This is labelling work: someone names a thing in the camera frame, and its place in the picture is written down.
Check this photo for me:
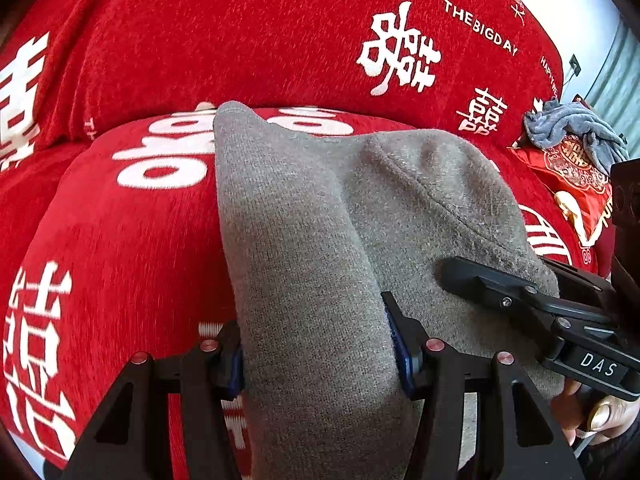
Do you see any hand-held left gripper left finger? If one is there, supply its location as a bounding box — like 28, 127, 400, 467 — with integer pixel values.
60, 320, 246, 480

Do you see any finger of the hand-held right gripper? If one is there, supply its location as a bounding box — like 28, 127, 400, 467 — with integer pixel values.
542, 257, 615, 313
437, 256, 626, 361

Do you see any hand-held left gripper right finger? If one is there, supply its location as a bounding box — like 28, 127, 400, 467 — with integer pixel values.
381, 290, 586, 480

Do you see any grey knit sweater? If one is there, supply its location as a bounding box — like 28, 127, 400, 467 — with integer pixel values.
212, 101, 561, 480

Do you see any person's right forearm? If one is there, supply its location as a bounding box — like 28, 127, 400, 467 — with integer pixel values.
575, 420, 640, 480

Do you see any person's right hand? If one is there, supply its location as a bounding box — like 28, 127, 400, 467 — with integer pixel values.
552, 379, 640, 448

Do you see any red embroidered cushion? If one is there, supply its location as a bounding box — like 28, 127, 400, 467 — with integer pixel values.
509, 135, 615, 263

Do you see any grey-blue towel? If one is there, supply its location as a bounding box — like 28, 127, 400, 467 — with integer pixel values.
523, 99, 629, 175

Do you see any red printed blanket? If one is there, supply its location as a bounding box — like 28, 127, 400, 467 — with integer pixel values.
0, 0, 616, 480

